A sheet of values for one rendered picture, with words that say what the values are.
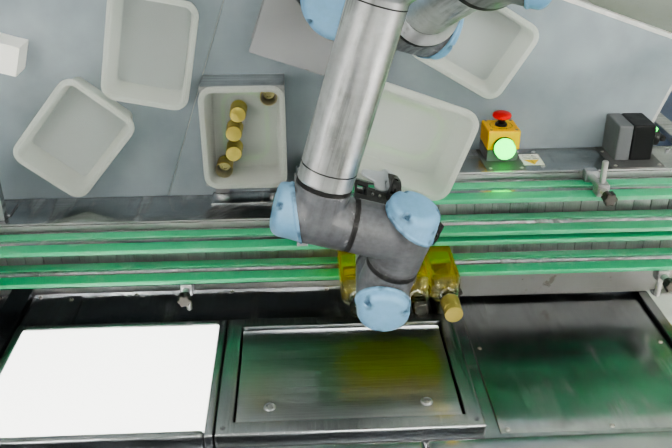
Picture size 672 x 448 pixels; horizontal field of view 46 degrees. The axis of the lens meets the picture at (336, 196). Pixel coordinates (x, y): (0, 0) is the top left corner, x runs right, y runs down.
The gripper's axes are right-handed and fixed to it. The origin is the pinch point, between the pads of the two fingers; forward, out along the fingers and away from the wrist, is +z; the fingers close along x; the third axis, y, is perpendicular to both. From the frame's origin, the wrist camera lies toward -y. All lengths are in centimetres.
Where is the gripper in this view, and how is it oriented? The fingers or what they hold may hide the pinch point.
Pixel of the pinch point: (386, 177)
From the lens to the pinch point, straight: 138.1
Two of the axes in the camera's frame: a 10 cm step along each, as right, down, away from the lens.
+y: -9.5, -2.6, -1.7
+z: 0.1, -5.8, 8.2
